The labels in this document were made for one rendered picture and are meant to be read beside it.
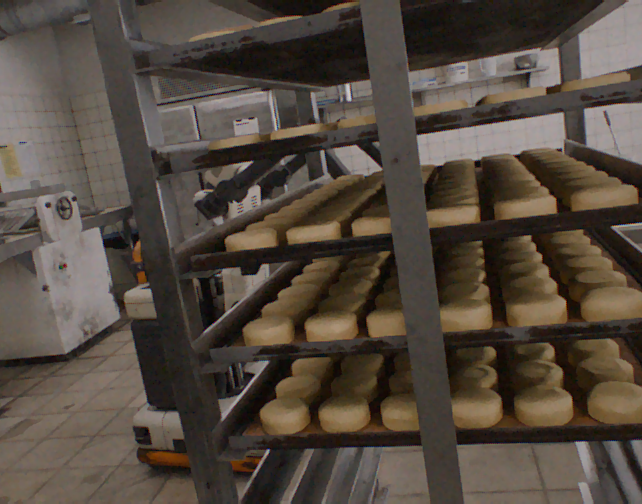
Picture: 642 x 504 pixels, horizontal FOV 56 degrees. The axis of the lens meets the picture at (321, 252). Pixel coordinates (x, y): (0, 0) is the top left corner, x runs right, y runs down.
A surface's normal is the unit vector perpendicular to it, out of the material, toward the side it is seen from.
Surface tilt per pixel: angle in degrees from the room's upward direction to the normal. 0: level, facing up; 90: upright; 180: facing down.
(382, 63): 90
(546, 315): 90
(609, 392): 0
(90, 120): 90
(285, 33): 90
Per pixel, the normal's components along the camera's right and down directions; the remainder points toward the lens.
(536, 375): -0.16, -0.97
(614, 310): -0.33, 0.24
